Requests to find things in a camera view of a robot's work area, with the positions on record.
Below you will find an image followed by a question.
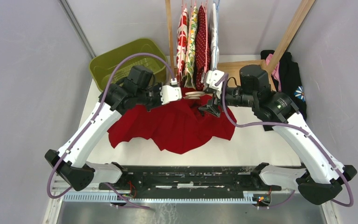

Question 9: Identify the red poppy print garment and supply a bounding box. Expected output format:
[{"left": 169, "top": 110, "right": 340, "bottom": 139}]
[{"left": 176, "top": 7, "right": 188, "bottom": 86}]

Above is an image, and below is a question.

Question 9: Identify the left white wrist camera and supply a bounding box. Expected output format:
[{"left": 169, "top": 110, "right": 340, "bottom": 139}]
[{"left": 160, "top": 85, "right": 182, "bottom": 105}]

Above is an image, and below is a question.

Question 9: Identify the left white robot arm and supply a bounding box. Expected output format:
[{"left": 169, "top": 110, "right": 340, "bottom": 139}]
[{"left": 45, "top": 65, "right": 161, "bottom": 191}]

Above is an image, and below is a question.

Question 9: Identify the purple cable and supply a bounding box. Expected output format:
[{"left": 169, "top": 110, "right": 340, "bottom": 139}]
[
  {"left": 47, "top": 53, "right": 179, "bottom": 199},
  {"left": 214, "top": 73, "right": 354, "bottom": 208}
]

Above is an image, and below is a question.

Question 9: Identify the cream plastic hanger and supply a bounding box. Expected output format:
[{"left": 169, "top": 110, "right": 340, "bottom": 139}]
[{"left": 183, "top": 91, "right": 205, "bottom": 99}]

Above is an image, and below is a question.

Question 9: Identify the green plastic basket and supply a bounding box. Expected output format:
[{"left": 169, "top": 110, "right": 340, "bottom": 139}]
[{"left": 89, "top": 38, "right": 167, "bottom": 92}]

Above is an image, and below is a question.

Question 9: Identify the white garment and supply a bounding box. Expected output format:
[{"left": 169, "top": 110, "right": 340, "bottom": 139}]
[{"left": 208, "top": 2, "right": 220, "bottom": 70}]

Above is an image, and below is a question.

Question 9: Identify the dark red polka-dot garment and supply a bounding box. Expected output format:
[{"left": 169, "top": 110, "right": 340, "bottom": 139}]
[{"left": 195, "top": 5, "right": 211, "bottom": 91}]

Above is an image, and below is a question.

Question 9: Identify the wooden clothes rack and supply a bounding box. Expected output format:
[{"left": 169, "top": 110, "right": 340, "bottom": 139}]
[{"left": 165, "top": 0, "right": 316, "bottom": 93}]

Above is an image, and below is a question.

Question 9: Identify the black garment with flower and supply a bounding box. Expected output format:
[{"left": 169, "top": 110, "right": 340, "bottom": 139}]
[{"left": 271, "top": 52, "right": 307, "bottom": 120}]

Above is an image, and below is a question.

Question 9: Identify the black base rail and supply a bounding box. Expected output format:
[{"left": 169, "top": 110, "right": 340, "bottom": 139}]
[{"left": 112, "top": 166, "right": 282, "bottom": 199}]

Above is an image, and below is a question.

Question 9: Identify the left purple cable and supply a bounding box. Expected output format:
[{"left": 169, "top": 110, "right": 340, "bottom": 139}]
[{"left": 47, "top": 53, "right": 179, "bottom": 199}]

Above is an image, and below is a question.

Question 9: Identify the white slotted cable duct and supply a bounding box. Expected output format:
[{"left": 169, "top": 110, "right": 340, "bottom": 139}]
[{"left": 63, "top": 192, "right": 270, "bottom": 205}]

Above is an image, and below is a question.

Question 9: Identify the blue wire hanger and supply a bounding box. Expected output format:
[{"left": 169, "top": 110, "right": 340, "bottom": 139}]
[{"left": 212, "top": 0, "right": 220, "bottom": 69}]

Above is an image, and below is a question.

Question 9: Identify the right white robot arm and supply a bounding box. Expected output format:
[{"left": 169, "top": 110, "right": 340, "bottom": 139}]
[{"left": 200, "top": 64, "right": 357, "bottom": 207}]

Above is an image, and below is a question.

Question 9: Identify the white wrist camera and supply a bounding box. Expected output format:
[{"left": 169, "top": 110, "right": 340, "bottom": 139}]
[
  {"left": 204, "top": 70, "right": 228, "bottom": 99},
  {"left": 160, "top": 85, "right": 182, "bottom": 105}
]

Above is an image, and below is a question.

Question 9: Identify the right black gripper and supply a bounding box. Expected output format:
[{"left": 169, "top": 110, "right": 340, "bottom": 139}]
[{"left": 198, "top": 82, "right": 256, "bottom": 118}]

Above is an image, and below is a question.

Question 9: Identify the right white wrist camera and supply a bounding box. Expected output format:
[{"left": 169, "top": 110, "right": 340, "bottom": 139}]
[{"left": 204, "top": 70, "right": 228, "bottom": 99}]

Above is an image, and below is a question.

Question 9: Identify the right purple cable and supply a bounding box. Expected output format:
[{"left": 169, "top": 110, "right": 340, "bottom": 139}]
[{"left": 214, "top": 73, "right": 354, "bottom": 208}]

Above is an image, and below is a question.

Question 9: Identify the pink wire hanger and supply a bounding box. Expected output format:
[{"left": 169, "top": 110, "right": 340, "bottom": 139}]
[{"left": 176, "top": 2, "right": 211, "bottom": 91}]

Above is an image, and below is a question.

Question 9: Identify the red skirt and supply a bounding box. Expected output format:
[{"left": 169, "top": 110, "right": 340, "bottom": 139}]
[{"left": 107, "top": 95, "right": 235, "bottom": 154}]

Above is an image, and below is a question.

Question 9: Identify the yellow floral print garment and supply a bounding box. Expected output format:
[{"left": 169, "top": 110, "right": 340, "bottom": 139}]
[{"left": 184, "top": 3, "right": 198, "bottom": 88}]

